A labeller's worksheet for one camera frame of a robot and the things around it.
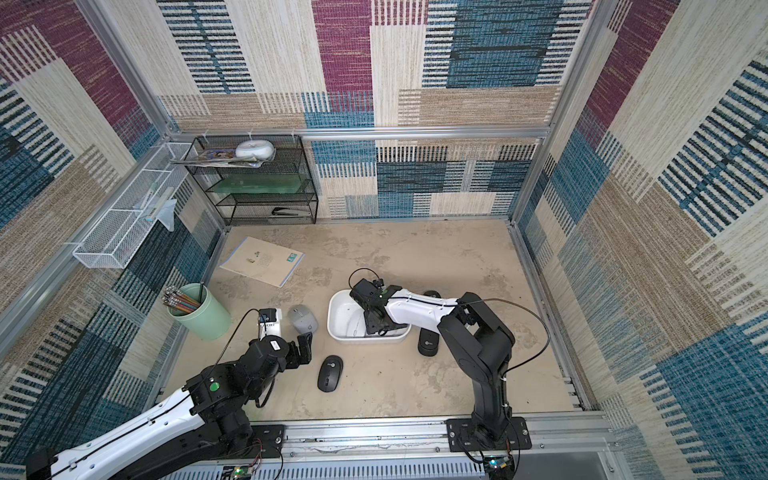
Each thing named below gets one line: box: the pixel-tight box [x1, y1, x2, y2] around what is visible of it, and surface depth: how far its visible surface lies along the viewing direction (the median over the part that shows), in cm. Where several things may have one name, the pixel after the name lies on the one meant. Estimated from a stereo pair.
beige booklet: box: [220, 236, 305, 288], surface depth 111 cm
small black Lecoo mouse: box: [417, 327, 440, 358], surface depth 89 cm
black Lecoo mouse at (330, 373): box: [318, 354, 344, 393], surface depth 84 cm
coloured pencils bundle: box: [161, 285, 201, 313], surface depth 82 cm
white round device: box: [235, 139, 275, 161], surface depth 91 cm
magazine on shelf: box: [170, 149, 277, 169], surface depth 83 cm
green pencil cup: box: [167, 283, 231, 342], surface depth 87 cm
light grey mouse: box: [287, 304, 319, 335], surface depth 93 cm
